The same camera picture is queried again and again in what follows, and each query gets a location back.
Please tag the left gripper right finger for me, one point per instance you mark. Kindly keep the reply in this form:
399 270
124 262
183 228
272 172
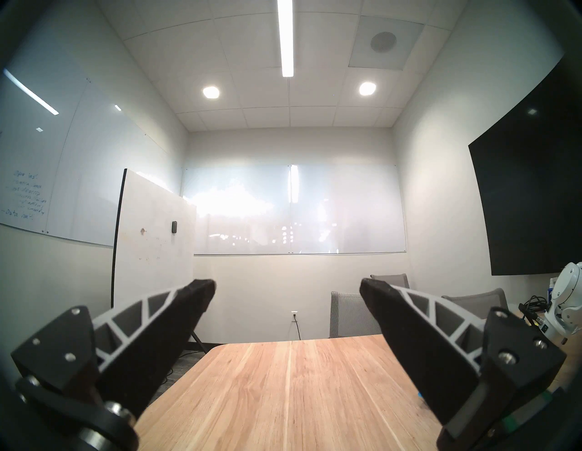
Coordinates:
432 359

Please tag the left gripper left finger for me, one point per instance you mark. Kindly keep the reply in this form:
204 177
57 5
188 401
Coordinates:
150 336

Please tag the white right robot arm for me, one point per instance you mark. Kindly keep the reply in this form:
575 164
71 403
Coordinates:
566 291

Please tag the grey mesh chair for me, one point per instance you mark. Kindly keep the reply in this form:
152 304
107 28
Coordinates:
352 316
477 302

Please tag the rolling whiteboard on black stand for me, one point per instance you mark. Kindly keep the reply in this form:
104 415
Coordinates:
150 236

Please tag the whiteboard cleaner spray bottle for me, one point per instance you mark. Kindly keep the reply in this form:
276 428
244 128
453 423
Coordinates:
552 288

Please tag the round ceiling light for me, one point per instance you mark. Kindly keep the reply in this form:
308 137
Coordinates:
211 92
367 88

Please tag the round ceiling speaker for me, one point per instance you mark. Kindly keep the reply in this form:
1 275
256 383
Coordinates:
383 41

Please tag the long linear ceiling light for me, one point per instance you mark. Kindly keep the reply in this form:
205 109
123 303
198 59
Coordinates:
285 41

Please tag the glass wall board with writing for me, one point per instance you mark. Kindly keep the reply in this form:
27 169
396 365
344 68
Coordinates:
68 172

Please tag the wide glass wall board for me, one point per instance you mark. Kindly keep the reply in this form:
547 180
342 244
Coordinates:
295 213

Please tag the large black wall screen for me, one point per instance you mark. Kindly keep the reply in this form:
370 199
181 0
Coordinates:
532 191

